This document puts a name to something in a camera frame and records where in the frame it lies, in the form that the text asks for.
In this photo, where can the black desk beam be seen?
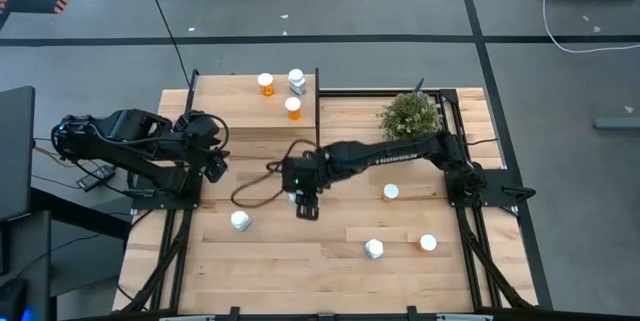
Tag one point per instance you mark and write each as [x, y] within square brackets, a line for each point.
[80, 213]

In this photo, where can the green potted plant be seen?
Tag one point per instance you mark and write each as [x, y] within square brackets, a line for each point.
[410, 116]

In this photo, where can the grey metal bar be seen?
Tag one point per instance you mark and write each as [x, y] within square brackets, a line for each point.
[617, 123]

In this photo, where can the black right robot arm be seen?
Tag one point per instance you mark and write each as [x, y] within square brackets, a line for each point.
[380, 153]

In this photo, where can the orange pill bottle white cap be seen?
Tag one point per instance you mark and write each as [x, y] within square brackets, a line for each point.
[293, 106]
[390, 191]
[265, 82]
[428, 242]

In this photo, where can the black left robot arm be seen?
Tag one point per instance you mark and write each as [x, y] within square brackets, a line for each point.
[100, 143]

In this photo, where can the wooden shelf with black frame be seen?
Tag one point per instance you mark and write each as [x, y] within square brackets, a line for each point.
[230, 106]

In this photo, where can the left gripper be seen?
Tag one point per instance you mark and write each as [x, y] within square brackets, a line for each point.
[200, 133]

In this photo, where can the black power adapter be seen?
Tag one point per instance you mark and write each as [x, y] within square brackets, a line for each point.
[90, 181]

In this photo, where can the black aluminium table frame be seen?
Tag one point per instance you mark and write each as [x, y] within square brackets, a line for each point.
[360, 93]

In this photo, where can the grey light strip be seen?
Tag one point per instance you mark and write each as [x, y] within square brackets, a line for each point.
[465, 318]
[187, 318]

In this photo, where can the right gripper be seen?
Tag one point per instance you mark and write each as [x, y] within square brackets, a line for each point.
[300, 173]

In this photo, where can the dark grey monitor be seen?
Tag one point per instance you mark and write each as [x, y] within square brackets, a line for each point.
[15, 151]

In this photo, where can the black frame clamp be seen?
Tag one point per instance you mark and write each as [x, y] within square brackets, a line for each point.
[234, 314]
[411, 313]

